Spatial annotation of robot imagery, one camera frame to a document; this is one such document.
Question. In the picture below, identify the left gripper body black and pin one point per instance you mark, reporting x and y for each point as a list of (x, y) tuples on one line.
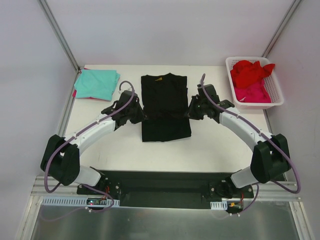
[(136, 113)]

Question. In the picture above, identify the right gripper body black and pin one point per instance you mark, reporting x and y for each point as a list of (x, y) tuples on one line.
[(194, 110)]

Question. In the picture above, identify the black t-shirt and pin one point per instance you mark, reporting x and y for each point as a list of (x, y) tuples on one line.
[(165, 104)]

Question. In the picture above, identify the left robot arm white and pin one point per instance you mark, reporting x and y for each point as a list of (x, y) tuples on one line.
[(62, 155)]

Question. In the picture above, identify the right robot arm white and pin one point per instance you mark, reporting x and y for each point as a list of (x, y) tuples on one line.
[(269, 152)]

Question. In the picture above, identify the folded teal t-shirt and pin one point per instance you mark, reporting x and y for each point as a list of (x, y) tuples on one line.
[(113, 79)]

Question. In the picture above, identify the red t-shirt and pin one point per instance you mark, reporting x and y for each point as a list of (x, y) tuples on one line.
[(245, 73)]

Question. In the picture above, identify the magenta t-shirt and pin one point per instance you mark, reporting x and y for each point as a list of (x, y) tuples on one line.
[(255, 93)]

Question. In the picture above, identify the folded pink t-shirt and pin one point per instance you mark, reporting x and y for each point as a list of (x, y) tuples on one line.
[(92, 84)]

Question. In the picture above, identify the white plastic basket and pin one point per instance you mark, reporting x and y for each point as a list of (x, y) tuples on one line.
[(270, 83)]

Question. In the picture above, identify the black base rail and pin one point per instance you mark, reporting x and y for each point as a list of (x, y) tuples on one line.
[(149, 189)]

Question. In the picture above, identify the right aluminium frame post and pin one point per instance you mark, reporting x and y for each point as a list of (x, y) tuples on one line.
[(283, 24)]

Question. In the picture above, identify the aluminium frame post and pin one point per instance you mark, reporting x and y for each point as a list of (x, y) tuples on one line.
[(283, 24), (59, 34)]

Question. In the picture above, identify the left aluminium frame post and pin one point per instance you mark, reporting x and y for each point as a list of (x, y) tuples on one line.
[(59, 34)]

